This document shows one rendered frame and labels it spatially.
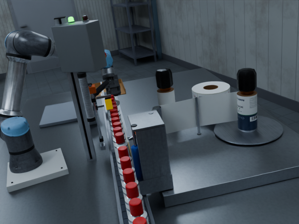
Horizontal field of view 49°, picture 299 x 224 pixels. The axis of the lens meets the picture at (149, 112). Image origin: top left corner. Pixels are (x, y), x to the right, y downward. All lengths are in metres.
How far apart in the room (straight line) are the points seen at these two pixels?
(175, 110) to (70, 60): 0.51
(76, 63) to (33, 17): 6.34
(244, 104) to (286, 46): 2.51
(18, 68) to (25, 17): 6.00
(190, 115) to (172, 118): 0.09
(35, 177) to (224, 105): 0.92
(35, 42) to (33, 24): 6.10
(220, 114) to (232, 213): 0.56
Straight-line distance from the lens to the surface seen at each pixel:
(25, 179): 1.56
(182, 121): 1.54
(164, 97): 1.63
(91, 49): 1.30
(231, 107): 1.58
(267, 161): 1.37
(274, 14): 4.05
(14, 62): 1.69
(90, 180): 1.46
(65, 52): 1.37
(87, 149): 1.58
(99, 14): 7.93
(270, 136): 1.53
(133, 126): 1.10
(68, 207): 1.34
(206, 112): 1.56
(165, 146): 1.13
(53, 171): 1.55
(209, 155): 1.41
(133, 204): 0.84
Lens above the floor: 1.60
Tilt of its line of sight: 22 degrees down
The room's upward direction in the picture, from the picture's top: 8 degrees counter-clockwise
